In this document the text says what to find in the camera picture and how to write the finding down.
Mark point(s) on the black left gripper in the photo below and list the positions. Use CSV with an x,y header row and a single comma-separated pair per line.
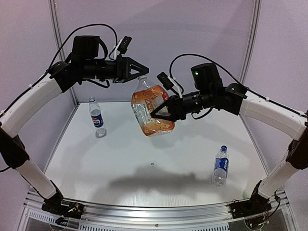
x,y
121,69

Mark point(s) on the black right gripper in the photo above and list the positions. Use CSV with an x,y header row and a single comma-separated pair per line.
x,y
175,108

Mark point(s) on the orange label bottle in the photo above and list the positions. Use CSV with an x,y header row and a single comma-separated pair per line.
x,y
146,98

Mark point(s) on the Pepsi bottle blue label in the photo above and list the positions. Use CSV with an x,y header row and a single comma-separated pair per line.
x,y
97,119

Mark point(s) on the clear bottle blue text label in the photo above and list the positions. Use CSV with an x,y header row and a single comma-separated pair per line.
x,y
221,166

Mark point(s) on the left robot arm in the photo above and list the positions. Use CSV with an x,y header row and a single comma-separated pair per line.
x,y
58,79

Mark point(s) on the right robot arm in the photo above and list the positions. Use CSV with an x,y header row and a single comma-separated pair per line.
x,y
240,100

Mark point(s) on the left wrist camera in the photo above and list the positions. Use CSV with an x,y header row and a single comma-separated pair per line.
x,y
122,46

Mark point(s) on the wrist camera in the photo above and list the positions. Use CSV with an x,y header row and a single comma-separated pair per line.
x,y
122,46
170,84

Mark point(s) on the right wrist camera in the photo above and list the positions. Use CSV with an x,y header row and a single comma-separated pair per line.
x,y
170,84

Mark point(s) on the right corner aluminium post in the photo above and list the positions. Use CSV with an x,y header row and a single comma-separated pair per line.
x,y
246,18

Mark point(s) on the aluminium table frame rail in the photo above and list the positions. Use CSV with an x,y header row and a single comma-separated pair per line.
x,y
100,217

